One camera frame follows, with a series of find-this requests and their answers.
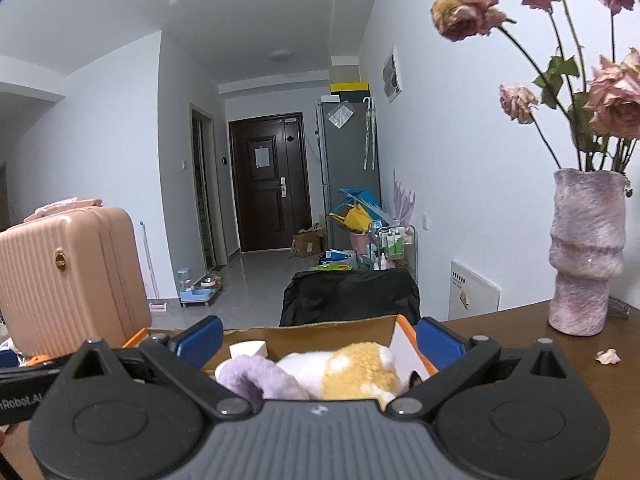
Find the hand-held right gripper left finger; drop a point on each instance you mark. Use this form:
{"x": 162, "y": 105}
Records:
{"x": 201, "y": 340}

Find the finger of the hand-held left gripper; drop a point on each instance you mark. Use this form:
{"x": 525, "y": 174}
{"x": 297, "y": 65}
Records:
{"x": 9, "y": 358}
{"x": 30, "y": 372}

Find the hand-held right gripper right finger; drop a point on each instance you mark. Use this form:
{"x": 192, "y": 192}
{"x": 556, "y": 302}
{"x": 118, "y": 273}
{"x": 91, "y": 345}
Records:
{"x": 440, "y": 342}

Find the white sponge block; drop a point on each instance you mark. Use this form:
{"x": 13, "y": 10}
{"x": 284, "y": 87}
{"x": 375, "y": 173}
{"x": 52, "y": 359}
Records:
{"x": 247, "y": 350}

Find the purple plush toy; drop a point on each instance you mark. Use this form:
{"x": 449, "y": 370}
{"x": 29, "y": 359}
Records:
{"x": 260, "y": 372}

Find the white and yellow plush toy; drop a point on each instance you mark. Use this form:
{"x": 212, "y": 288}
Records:
{"x": 350, "y": 365}

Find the cardboard box with orange rim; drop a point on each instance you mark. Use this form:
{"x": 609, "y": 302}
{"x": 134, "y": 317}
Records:
{"x": 325, "y": 332}

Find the blue pet feeder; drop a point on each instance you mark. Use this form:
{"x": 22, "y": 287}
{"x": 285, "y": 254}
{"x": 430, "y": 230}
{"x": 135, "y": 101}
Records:
{"x": 197, "y": 294}

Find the white flat board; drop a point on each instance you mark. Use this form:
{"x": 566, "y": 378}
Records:
{"x": 475, "y": 290}

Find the black fabric chair back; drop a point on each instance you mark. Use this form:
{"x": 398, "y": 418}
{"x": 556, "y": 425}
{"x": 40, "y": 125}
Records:
{"x": 350, "y": 297}

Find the pink ribbed suitcase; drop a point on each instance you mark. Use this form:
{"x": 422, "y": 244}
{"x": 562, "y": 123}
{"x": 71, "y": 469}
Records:
{"x": 75, "y": 280}

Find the metal cart with bottles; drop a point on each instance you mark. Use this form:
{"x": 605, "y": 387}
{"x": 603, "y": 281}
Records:
{"x": 395, "y": 247}

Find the pink plastic bucket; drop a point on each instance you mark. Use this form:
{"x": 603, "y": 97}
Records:
{"x": 360, "y": 242}

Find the colourful packet pile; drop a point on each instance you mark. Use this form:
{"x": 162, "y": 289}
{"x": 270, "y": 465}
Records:
{"x": 337, "y": 261}

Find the open cardboard carton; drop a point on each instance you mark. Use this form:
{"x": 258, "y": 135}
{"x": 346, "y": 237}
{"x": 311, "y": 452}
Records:
{"x": 307, "y": 245}

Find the purple feather decoration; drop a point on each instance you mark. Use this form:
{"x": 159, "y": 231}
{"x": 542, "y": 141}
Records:
{"x": 404, "y": 200}

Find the grey interior door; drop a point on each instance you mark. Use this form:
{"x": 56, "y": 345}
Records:
{"x": 202, "y": 190}

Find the dark brown entrance door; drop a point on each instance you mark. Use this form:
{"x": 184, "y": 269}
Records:
{"x": 270, "y": 200}

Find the fuzzy pink vase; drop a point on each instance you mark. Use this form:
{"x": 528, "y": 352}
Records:
{"x": 585, "y": 260}

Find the fallen pink petal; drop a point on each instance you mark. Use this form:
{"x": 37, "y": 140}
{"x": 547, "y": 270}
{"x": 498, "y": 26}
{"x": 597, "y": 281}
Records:
{"x": 607, "y": 357}

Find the white paper notice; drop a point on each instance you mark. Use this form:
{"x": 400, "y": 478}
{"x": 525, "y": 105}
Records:
{"x": 262, "y": 157}

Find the grey refrigerator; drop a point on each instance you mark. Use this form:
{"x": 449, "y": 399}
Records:
{"x": 345, "y": 160}

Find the folded clear umbrella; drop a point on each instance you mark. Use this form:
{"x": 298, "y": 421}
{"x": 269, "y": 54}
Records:
{"x": 369, "y": 135}

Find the clear plastic bag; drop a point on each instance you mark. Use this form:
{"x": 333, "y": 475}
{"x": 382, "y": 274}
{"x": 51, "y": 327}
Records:
{"x": 341, "y": 116}

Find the yellow and black box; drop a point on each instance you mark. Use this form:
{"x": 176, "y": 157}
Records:
{"x": 350, "y": 87}

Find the white electrical panel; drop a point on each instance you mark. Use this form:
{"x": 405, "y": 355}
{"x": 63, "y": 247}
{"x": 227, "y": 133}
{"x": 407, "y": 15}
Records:
{"x": 392, "y": 75}

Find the dried pink rose bouquet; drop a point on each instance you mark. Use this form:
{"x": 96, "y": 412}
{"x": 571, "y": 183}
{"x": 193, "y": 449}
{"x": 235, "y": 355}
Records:
{"x": 465, "y": 10}

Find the white wall socket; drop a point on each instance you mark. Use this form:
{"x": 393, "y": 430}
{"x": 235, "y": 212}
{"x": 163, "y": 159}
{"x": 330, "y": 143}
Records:
{"x": 426, "y": 221}

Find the blue folded frame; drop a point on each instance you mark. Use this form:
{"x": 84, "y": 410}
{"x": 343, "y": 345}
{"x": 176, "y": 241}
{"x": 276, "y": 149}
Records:
{"x": 360, "y": 199}

